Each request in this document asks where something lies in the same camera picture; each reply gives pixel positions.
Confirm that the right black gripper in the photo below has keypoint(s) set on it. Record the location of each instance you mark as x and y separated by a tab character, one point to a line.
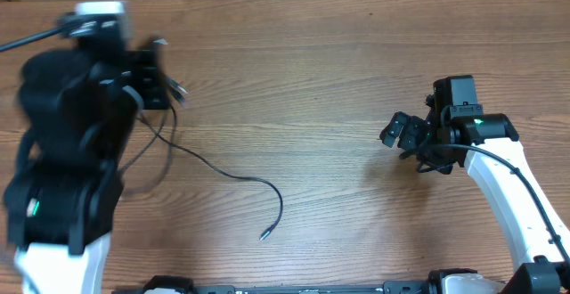
410	126

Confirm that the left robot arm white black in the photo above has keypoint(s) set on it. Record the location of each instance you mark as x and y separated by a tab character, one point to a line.
81	104

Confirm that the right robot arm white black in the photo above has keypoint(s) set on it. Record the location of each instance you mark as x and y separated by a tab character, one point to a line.
457	132

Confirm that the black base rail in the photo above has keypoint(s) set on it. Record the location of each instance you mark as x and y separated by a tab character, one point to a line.
320	288

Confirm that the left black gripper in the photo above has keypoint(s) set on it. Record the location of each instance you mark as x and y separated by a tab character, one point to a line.
149	73

